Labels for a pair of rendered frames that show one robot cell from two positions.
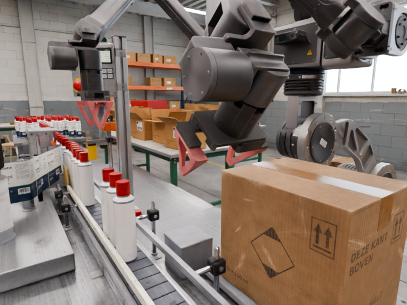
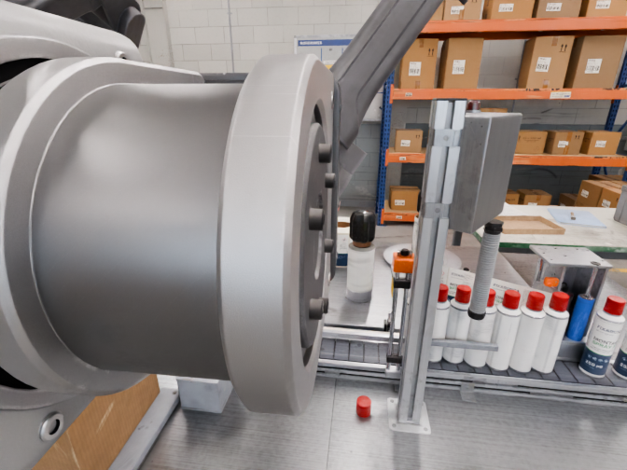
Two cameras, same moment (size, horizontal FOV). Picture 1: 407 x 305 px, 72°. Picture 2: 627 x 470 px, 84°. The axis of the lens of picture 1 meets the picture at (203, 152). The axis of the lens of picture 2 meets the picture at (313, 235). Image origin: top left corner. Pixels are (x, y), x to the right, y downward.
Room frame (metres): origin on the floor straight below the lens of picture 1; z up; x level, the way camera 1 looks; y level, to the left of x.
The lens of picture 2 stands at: (1.33, -0.27, 1.50)
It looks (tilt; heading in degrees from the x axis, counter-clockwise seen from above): 21 degrees down; 132
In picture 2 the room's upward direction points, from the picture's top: straight up
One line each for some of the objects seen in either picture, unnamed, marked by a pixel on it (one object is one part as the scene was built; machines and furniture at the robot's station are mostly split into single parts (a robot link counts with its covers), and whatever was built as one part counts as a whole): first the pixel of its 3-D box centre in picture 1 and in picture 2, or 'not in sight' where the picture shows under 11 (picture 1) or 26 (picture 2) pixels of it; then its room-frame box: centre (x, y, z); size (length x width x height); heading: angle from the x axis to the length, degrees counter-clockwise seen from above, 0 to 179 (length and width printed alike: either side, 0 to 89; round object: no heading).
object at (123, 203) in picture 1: (125, 220); not in sight; (0.66, 0.20, 0.98); 0.05 x 0.05 x 0.20
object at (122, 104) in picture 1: (123, 128); (424, 284); (1.09, 0.31, 1.16); 0.04 x 0.04 x 0.67; 34
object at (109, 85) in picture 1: (98, 71); (468, 168); (1.11, 0.40, 1.38); 0.17 x 0.10 x 0.19; 89
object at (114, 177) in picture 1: (117, 209); not in sight; (0.73, 0.23, 0.98); 0.05 x 0.05 x 0.20
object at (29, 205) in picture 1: (26, 184); not in sight; (0.98, 0.64, 0.97); 0.05 x 0.05 x 0.19
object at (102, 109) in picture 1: (102, 123); (484, 271); (1.16, 0.42, 1.18); 0.04 x 0.04 x 0.21
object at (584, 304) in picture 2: not in sight; (578, 324); (1.32, 0.70, 0.98); 0.03 x 0.03 x 0.16
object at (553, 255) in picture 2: (42, 129); (568, 255); (1.27, 0.73, 1.14); 0.14 x 0.11 x 0.01; 34
